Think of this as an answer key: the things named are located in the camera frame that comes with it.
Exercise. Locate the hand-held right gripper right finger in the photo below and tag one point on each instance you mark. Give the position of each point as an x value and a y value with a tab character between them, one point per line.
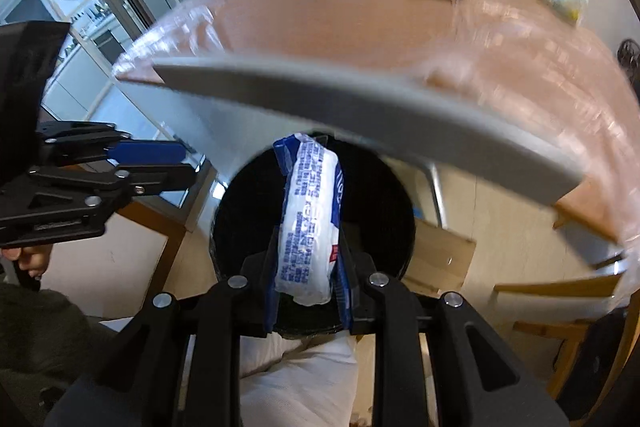
360	302

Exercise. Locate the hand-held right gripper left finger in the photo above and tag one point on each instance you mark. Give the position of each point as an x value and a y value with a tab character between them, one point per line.
252	297

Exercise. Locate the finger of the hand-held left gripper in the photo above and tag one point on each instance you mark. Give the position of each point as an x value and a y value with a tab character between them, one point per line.
165	179
145	152

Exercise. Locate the black trash bin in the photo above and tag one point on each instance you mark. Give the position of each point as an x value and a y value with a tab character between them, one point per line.
240	217

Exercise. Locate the white blue plastic packet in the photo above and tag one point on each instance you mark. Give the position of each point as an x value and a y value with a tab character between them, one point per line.
307	227

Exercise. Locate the person's left forearm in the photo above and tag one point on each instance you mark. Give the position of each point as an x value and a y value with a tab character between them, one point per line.
45	332

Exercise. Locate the person's left hand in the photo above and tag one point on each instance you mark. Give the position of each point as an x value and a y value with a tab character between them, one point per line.
32	263

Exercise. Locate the white cloth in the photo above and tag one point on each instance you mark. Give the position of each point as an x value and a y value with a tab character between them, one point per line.
295	372

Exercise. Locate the plain cardboard sheet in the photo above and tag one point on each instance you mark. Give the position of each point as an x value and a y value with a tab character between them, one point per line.
440	257

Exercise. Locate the grey bin lid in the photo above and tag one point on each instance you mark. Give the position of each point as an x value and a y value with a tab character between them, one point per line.
350	107

